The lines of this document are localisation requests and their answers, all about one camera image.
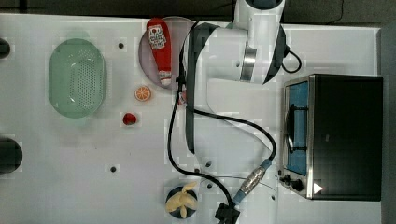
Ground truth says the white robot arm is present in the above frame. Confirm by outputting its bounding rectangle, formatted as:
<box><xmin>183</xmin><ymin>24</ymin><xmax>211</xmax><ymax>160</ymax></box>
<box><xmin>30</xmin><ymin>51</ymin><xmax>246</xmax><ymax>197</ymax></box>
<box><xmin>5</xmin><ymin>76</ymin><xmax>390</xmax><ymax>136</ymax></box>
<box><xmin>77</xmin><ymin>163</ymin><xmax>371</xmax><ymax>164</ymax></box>
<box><xmin>178</xmin><ymin>0</ymin><xmax>286</xmax><ymax>224</ymax></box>

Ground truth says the orange slice toy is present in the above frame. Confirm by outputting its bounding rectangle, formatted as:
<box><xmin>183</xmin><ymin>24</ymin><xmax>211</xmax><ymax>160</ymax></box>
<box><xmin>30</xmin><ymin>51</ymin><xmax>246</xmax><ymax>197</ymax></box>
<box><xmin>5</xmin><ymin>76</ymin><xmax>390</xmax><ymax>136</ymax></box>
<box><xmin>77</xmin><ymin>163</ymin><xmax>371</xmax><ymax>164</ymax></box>
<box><xmin>134</xmin><ymin>85</ymin><xmax>151</xmax><ymax>102</ymax></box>

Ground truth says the small red strawberry toy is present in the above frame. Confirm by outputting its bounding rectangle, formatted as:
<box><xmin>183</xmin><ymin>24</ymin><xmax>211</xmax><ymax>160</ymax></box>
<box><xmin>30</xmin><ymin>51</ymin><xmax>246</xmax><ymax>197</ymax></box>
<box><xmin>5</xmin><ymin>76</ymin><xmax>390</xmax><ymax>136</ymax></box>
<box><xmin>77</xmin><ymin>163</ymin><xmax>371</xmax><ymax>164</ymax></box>
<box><xmin>122</xmin><ymin>113</ymin><xmax>137</xmax><ymax>126</ymax></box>

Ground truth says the purple oval plate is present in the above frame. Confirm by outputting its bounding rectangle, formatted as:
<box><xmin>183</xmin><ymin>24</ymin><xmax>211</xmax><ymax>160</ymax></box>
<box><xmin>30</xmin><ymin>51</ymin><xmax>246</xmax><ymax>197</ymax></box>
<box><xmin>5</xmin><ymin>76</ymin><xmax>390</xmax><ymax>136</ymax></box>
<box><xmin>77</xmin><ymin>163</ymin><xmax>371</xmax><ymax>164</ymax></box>
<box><xmin>138</xmin><ymin>17</ymin><xmax>194</xmax><ymax>90</ymax></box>

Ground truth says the red ketchup bottle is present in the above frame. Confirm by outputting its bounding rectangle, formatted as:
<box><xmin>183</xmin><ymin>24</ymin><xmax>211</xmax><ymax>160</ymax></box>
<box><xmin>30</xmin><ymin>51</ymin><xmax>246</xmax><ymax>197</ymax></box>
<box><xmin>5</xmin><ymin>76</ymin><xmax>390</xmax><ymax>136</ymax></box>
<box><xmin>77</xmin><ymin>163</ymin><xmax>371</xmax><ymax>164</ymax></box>
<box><xmin>147</xmin><ymin>18</ymin><xmax>172</xmax><ymax>86</ymax></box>

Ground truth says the blue bowl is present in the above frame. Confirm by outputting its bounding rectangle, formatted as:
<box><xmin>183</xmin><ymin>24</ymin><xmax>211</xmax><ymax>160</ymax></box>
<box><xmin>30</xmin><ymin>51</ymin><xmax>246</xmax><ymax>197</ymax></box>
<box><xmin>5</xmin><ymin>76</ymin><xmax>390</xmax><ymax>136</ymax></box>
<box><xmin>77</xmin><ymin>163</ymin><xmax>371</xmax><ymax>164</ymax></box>
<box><xmin>164</xmin><ymin>186</ymin><xmax>199</xmax><ymax>219</ymax></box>

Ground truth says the green colander bowl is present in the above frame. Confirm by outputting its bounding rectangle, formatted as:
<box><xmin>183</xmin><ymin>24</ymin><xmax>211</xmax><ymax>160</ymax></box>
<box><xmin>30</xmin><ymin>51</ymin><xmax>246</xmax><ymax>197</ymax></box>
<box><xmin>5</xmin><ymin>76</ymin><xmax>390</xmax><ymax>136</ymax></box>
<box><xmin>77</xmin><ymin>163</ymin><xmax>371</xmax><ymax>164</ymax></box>
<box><xmin>49</xmin><ymin>38</ymin><xmax>106</xmax><ymax>119</ymax></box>

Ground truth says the black toaster oven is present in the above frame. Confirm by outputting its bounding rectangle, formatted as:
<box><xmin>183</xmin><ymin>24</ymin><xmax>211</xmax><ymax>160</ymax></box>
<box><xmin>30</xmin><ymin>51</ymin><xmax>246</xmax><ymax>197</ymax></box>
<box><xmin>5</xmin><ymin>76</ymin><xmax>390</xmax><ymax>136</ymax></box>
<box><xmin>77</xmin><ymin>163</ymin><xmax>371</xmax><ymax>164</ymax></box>
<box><xmin>280</xmin><ymin>74</ymin><xmax>383</xmax><ymax>202</ymax></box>

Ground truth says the black cylinder cup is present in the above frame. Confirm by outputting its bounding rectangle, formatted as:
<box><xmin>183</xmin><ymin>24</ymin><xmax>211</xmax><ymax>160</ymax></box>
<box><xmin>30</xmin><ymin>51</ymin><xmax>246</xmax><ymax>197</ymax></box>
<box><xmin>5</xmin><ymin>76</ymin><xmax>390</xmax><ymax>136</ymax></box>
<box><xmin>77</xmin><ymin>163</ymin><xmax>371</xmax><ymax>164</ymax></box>
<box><xmin>0</xmin><ymin>138</ymin><xmax>23</xmax><ymax>175</ymax></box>

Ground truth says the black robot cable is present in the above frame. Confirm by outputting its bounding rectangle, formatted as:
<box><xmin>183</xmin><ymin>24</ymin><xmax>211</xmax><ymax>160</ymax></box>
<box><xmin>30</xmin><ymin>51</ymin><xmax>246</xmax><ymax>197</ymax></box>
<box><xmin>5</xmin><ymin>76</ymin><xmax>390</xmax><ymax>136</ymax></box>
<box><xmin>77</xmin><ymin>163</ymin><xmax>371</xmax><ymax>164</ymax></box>
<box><xmin>167</xmin><ymin>20</ymin><xmax>278</xmax><ymax>213</ymax></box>

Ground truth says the black cylinder post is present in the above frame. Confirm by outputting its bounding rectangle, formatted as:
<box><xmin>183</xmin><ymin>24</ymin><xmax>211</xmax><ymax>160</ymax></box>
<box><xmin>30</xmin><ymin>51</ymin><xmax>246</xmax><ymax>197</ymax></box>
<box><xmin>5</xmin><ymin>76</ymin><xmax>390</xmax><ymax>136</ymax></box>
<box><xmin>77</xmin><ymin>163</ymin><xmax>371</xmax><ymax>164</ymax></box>
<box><xmin>0</xmin><ymin>38</ymin><xmax>10</xmax><ymax>59</ymax></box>

